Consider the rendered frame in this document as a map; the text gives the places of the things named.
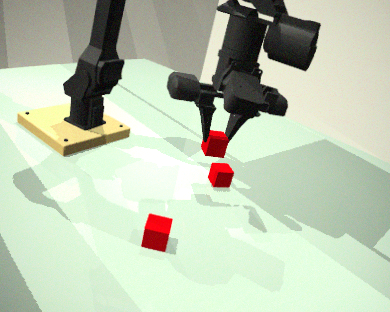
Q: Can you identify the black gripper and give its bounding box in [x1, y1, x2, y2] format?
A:
[166, 45, 288, 142]

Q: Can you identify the red cube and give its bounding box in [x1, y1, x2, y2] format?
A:
[208, 163, 234, 188]
[141, 213, 173, 252]
[201, 130, 229, 158]

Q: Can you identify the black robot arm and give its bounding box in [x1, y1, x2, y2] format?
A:
[63, 0, 321, 131]

